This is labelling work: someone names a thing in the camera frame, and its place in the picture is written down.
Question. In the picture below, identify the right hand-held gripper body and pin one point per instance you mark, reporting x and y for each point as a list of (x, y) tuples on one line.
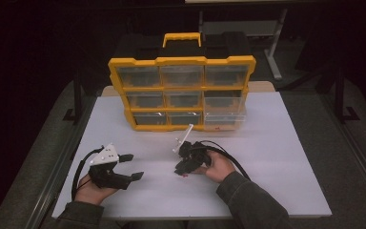
[(193, 156)]

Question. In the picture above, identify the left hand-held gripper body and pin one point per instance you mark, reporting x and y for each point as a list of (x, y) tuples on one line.
[(105, 175)]

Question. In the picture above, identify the clear plastic parts drawer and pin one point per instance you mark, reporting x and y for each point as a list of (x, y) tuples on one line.
[(224, 122)]

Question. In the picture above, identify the yellow and black organizer cabinet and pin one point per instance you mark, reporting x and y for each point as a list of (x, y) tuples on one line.
[(181, 60)]

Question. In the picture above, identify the person's left hand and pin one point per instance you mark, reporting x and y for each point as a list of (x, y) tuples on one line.
[(90, 192)]

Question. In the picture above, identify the person's right hand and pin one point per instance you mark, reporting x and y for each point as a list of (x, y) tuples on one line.
[(219, 167)]

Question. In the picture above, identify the black metal stand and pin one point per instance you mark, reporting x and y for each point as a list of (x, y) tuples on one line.
[(340, 95), (77, 95)]

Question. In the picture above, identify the grid of clear drawers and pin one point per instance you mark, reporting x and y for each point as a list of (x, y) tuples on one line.
[(181, 75)]

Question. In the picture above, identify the grey metal rail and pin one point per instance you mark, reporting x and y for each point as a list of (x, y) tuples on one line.
[(362, 156), (49, 197)]

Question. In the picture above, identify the white metal desk frame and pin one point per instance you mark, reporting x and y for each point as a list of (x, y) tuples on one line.
[(278, 47)]

